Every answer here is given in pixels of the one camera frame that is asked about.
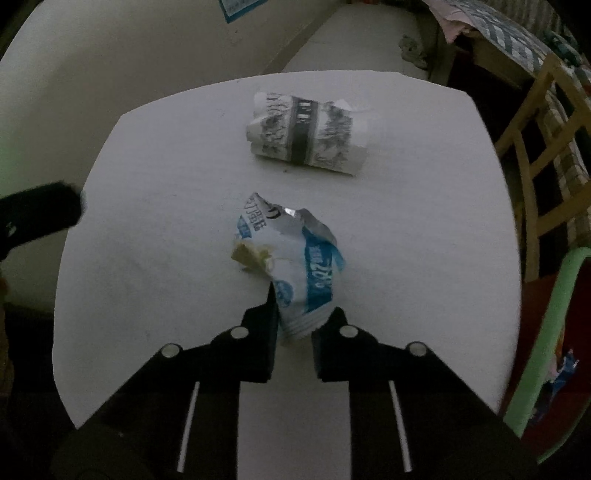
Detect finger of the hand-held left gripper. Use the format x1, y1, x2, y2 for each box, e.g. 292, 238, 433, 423
0, 181, 86, 259

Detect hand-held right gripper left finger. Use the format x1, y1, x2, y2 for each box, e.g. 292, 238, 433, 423
74, 281, 279, 462

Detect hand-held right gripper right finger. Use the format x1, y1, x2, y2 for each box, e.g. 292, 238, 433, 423
311, 307, 518, 462

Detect blue and white wrapper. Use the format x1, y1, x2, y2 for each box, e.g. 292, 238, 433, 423
231, 193, 347, 344

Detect dark blue wrapper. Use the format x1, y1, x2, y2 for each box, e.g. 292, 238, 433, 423
536, 348, 580, 416

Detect green basin with red inside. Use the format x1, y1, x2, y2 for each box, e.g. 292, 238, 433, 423
501, 247, 591, 462

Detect grey printed paper wrapper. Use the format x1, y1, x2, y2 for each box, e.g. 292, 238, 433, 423
245, 91, 370, 178

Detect dark wooden bed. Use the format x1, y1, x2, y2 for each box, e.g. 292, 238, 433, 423
427, 28, 555, 158

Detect pink under sheet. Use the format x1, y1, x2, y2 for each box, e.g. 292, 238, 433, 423
422, 0, 481, 44

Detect blue plaid bedsheet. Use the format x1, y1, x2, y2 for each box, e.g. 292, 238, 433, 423
462, 0, 555, 75

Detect blue chart wall poster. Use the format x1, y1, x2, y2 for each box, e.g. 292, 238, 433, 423
218, 0, 252, 24

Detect wooden bed rail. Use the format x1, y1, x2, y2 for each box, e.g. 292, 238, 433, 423
494, 53, 591, 282

